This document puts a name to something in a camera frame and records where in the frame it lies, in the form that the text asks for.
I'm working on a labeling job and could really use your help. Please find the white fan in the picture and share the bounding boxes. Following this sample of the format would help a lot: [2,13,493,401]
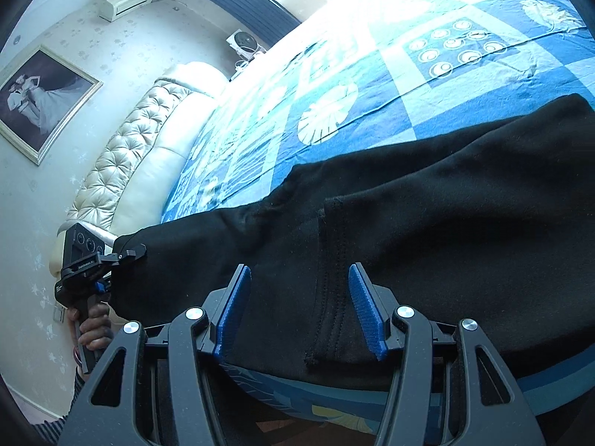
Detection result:
[226,29,267,65]

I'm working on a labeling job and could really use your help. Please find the person's left forearm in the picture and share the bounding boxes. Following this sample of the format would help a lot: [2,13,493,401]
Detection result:
[28,366,89,446]

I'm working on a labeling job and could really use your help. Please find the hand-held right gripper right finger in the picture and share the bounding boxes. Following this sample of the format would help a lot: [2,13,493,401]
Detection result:
[348,264,544,446]

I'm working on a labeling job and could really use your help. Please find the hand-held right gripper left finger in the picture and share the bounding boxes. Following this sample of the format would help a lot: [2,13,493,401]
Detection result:
[58,264,253,446]

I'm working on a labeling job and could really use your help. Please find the framed wall picture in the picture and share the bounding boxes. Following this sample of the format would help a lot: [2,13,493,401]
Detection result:
[0,45,104,166]

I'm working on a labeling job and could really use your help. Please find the person's left hand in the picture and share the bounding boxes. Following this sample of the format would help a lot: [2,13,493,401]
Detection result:
[69,302,113,375]

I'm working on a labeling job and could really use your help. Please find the white air conditioner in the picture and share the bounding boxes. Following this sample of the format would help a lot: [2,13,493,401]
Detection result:
[97,0,157,22]

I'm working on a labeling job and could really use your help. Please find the blue patterned bedspread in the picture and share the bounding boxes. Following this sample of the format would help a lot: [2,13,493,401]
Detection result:
[160,0,595,433]

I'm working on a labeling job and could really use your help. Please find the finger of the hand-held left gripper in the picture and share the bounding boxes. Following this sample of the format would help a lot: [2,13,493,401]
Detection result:
[100,245,148,265]

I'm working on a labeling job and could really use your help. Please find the black pants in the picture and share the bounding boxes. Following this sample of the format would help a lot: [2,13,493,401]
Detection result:
[112,94,595,391]

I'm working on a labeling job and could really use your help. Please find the cream tufted headboard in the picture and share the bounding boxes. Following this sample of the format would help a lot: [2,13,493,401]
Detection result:
[49,62,228,289]

